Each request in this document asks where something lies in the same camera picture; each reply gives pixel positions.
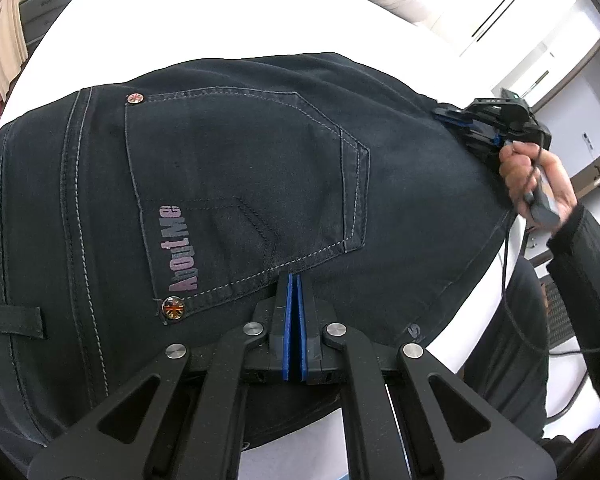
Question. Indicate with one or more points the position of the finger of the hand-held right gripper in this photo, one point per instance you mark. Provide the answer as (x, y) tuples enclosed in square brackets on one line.
[(452, 111), (480, 142)]

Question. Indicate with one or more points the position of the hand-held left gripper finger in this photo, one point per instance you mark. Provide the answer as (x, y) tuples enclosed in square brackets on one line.
[(300, 325), (290, 325)]

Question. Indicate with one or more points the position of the black pants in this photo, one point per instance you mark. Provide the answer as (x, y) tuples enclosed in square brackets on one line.
[(230, 160)]

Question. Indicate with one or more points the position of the person's right forearm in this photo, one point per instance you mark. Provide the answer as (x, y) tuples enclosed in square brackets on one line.
[(585, 285)]

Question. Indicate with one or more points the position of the person's right hand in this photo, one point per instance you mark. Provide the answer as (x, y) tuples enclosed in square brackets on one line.
[(515, 170)]

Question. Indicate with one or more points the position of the white wardrobe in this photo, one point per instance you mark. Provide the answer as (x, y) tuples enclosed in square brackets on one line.
[(505, 15)]

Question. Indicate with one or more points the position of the grey woven chair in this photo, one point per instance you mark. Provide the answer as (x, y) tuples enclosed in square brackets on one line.
[(560, 310)]

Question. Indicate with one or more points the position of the person's leg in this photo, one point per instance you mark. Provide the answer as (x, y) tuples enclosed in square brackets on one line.
[(515, 360)]

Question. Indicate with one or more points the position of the bed with white sheet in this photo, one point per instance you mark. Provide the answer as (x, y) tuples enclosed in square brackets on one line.
[(180, 20)]

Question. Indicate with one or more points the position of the grey nightstand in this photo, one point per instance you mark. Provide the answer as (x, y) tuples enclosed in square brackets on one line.
[(50, 7)]

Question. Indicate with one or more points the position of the beige curtain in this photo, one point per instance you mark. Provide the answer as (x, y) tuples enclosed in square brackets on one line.
[(2, 40)]

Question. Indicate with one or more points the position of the white cabinet brown frame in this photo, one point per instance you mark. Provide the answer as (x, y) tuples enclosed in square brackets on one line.
[(587, 100)]

